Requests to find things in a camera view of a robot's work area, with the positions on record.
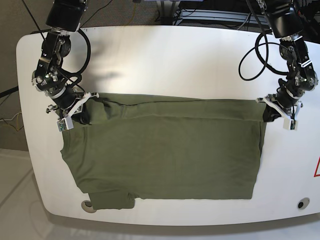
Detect olive green T-shirt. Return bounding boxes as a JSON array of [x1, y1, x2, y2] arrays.
[[61, 93, 267, 210]]

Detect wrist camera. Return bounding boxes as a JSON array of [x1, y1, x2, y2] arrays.
[[283, 118, 298, 131], [56, 117, 74, 132]]

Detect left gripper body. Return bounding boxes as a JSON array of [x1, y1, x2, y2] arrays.
[[255, 91, 303, 120]]

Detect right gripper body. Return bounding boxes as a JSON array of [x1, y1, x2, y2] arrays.
[[45, 86, 99, 120]]

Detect black bar under table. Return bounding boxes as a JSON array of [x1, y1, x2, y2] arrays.
[[0, 85, 19, 98]]

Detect grey metal frame rail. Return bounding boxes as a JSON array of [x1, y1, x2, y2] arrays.
[[172, 9, 293, 33]]

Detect white floor cable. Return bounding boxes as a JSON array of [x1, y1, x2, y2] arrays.
[[0, 112, 21, 124]]

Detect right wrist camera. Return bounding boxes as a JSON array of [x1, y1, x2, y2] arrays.
[[56, 117, 74, 132]]

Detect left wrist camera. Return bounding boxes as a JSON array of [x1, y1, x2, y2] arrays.
[[283, 118, 298, 131]]

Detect right table cable grommet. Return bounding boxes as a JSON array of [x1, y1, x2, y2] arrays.
[[297, 197, 310, 210]]

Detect yellow floor cable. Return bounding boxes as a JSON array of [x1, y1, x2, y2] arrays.
[[0, 112, 24, 132]]

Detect red warning triangle sticker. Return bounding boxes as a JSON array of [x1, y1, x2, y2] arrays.
[[314, 158, 320, 177]]

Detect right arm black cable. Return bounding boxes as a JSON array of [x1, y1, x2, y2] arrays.
[[61, 28, 91, 87]]

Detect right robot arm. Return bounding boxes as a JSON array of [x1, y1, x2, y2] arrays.
[[32, 0, 98, 131]]

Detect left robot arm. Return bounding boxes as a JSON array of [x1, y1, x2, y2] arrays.
[[254, 0, 318, 119]]

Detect left table cable grommet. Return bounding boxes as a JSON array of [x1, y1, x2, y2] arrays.
[[81, 200, 96, 214]]

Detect grey metal table leg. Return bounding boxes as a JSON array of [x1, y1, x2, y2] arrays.
[[156, 0, 180, 26]]

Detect table cable grommet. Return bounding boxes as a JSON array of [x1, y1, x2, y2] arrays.
[[81, 200, 96, 214], [297, 197, 310, 210]]

